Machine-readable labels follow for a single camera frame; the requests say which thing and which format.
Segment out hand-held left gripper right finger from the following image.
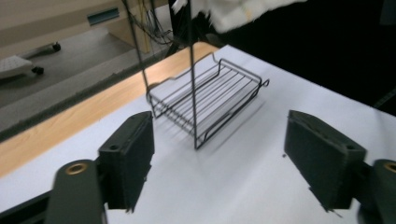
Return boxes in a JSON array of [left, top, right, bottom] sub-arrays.
[[283, 109, 368, 213]]

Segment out hanging cables under desk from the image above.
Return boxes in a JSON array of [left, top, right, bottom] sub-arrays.
[[124, 0, 176, 54]]

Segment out black wire rack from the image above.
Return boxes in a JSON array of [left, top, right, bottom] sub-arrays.
[[122, 0, 271, 151]]

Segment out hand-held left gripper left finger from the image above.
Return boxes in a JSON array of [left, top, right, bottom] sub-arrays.
[[98, 111, 156, 213]]

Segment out black curtain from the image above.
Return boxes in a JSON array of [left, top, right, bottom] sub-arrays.
[[218, 0, 396, 116]]

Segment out light wooden desk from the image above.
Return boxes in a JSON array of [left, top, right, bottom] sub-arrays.
[[0, 0, 171, 60]]

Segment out white cloth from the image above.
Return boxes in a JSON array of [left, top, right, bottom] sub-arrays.
[[171, 0, 307, 34]]

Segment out grey chair base with castors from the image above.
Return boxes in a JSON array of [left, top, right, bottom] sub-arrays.
[[0, 41, 62, 80]]

